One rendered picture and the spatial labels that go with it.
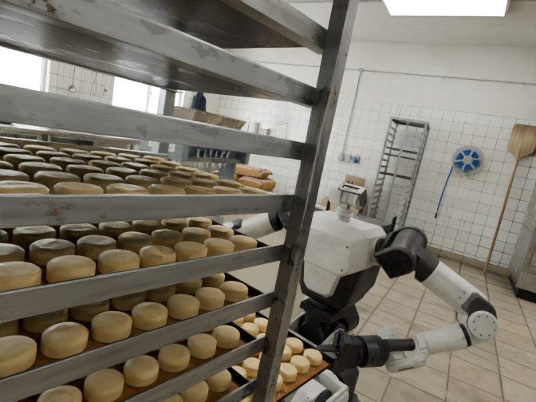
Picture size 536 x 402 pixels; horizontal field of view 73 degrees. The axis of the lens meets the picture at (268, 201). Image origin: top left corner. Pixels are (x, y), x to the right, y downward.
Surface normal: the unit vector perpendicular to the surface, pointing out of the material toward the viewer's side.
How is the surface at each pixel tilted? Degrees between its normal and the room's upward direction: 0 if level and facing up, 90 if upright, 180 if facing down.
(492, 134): 90
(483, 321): 76
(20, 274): 0
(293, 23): 90
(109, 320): 0
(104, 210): 90
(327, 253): 90
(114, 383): 0
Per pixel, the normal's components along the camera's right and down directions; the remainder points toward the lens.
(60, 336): 0.18, -0.97
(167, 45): 0.74, 0.25
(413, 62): -0.49, 0.06
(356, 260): 0.07, 0.11
